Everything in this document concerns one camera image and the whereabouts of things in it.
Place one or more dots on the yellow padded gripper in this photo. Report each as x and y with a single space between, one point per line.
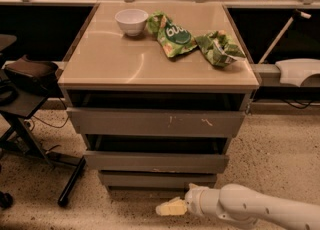
194 198

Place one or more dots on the grey drawer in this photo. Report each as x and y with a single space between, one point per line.
157 114
157 155
154 180

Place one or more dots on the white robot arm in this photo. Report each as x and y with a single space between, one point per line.
242 207

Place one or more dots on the grey bottom drawer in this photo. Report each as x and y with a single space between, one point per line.
154 180

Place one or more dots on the grey drawer cabinet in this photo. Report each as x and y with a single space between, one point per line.
107 60

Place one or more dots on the grey top drawer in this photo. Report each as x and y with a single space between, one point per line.
157 114

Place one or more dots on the crumpled green snack bag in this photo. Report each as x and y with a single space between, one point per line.
219 49

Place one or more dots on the green chip bag with logo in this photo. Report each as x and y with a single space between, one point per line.
174 39

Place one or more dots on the black side table stand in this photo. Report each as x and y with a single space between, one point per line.
16 107

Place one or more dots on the dark brown bag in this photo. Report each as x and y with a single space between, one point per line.
36 77

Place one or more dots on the white ceramic bowl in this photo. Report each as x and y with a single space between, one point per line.
131 21

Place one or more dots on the white dustpan with handle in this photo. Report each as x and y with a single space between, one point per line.
293 71

